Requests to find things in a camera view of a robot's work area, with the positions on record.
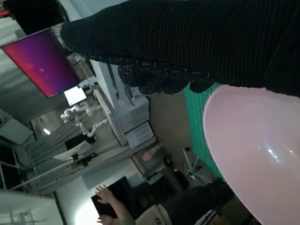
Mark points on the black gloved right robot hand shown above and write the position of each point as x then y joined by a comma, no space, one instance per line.
187,35

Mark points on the pink bowl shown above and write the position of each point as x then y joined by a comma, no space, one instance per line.
253,152

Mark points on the purple lit monitor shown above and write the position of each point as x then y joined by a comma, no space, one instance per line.
42,63

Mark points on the green cutting mat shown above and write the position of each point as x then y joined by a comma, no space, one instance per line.
195,124

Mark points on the person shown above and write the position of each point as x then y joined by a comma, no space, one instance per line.
112,204

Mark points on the small white mesh cabinet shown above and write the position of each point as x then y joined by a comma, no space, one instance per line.
140,136

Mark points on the small white lit screen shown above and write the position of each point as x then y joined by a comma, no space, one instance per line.
75,96

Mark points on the large white mesh cabinet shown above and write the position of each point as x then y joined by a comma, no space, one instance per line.
137,112

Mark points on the dark unlit monitor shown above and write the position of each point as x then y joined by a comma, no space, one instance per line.
117,192

